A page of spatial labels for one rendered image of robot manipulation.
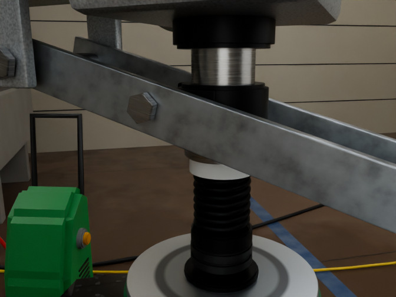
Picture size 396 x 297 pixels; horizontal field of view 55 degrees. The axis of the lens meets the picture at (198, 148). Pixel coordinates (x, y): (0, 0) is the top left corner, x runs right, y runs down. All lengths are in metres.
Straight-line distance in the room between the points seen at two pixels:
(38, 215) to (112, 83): 1.23
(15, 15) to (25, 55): 0.04
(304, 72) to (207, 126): 5.07
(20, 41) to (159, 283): 0.28
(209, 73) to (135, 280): 0.24
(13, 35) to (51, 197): 1.21
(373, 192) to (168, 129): 0.18
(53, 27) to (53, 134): 1.22
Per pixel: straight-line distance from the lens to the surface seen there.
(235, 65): 0.36
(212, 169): 0.38
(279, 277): 0.46
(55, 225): 1.53
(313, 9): 0.33
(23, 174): 3.82
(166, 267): 0.47
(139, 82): 0.37
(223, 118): 0.33
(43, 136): 4.89
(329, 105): 5.64
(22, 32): 0.42
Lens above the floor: 1.09
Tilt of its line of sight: 13 degrees down
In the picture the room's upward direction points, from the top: straight up
